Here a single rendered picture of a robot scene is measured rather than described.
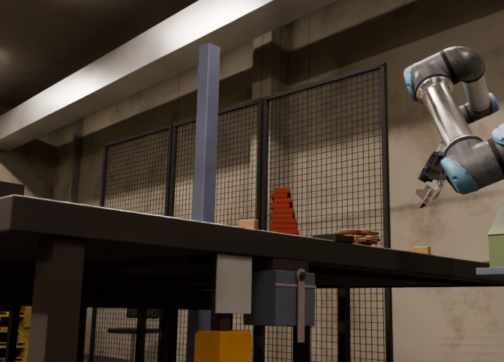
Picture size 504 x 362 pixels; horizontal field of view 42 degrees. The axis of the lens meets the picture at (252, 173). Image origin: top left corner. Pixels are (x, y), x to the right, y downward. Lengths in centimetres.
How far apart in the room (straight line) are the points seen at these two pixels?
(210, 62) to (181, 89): 446
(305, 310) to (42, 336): 62
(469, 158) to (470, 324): 350
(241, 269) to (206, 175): 261
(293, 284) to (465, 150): 67
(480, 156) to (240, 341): 86
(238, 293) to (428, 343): 417
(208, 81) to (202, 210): 82
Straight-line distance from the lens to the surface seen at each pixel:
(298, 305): 148
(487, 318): 520
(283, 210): 299
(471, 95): 237
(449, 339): 537
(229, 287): 137
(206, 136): 403
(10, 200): 110
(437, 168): 252
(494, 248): 191
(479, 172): 184
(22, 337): 796
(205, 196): 395
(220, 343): 132
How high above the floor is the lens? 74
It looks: 12 degrees up
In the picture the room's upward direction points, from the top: 1 degrees clockwise
